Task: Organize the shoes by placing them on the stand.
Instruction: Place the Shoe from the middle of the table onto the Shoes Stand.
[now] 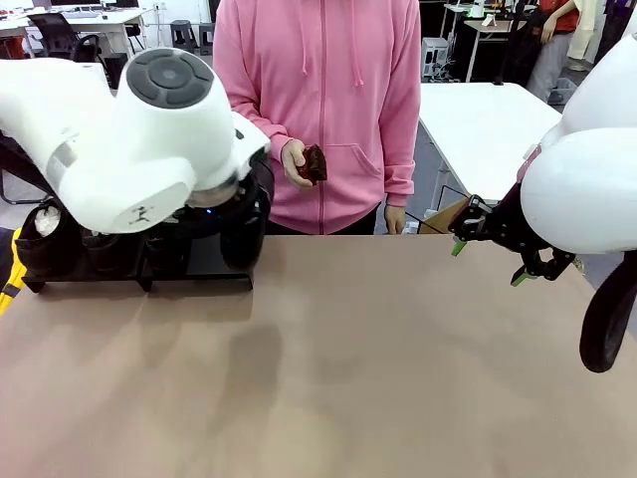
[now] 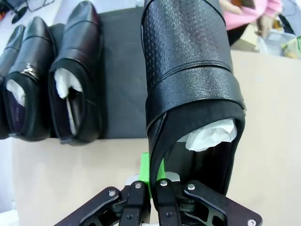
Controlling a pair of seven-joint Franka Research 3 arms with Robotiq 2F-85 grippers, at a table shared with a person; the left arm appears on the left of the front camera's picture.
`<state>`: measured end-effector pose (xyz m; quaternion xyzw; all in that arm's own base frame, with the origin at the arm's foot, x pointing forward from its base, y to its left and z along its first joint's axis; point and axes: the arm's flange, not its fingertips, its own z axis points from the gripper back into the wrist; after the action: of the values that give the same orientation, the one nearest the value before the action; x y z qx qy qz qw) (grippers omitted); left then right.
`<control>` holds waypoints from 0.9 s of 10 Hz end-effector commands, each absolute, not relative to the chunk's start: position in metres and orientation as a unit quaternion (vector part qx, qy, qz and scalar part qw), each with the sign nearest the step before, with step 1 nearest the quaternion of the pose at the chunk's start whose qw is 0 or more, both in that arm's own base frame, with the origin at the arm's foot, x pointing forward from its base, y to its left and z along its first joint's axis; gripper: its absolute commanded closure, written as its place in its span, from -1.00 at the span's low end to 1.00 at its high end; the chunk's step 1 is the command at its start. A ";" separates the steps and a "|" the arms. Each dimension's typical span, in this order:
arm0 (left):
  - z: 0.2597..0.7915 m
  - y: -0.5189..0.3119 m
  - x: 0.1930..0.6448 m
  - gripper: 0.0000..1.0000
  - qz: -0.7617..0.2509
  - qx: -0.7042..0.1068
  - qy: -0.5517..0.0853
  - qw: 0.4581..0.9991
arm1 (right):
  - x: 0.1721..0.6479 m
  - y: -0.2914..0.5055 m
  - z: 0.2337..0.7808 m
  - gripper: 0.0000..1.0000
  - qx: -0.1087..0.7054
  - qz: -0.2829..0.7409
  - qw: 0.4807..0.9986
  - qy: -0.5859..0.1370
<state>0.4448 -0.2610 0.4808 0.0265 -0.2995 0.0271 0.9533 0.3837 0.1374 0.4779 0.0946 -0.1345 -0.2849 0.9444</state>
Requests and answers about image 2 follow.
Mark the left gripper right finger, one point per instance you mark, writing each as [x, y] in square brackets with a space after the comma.
[188, 207]

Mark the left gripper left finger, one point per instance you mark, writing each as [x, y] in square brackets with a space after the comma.
[131, 207]

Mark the black pointed leather shoe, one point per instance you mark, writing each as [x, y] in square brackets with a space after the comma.
[35, 51]
[9, 61]

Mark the brown wooden shoe brush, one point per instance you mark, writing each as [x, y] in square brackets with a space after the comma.
[244, 2]

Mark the person's left hand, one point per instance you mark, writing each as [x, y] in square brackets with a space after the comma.
[264, 26]

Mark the person's right hand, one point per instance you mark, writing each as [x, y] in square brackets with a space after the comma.
[229, 5]

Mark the white paper shoe stuffing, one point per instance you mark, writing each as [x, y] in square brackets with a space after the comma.
[15, 91]
[211, 136]
[64, 80]

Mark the clear plastic container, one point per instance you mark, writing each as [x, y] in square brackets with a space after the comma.
[272, 44]

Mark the green snack packet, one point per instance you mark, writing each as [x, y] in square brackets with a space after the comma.
[294, 47]

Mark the person in pink hoodie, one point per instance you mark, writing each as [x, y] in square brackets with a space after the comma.
[237, 16]

